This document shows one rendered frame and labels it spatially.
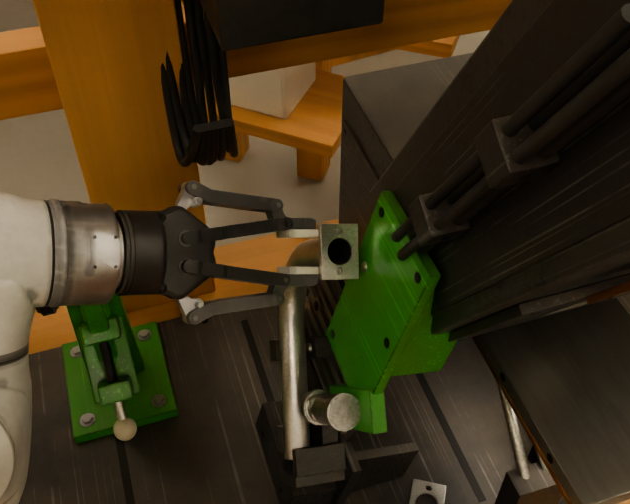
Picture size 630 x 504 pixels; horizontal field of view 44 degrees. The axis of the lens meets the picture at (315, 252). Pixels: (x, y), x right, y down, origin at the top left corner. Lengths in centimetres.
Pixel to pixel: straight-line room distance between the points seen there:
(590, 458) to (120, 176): 62
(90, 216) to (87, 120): 29
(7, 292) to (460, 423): 61
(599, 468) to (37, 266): 51
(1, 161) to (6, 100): 193
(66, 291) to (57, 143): 231
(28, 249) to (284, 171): 211
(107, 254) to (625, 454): 49
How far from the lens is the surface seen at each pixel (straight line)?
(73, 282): 66
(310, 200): 260
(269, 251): 123
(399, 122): 88
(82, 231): 66
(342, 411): 81
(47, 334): 119
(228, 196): 73
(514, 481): 89
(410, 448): 94
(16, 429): 66
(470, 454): 102
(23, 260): 64
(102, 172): 99
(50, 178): 282
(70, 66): 90
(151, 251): 68
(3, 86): 102
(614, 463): 78
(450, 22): 113
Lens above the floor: 178
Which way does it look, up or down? 47 degrees down
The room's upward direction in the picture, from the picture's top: straight up
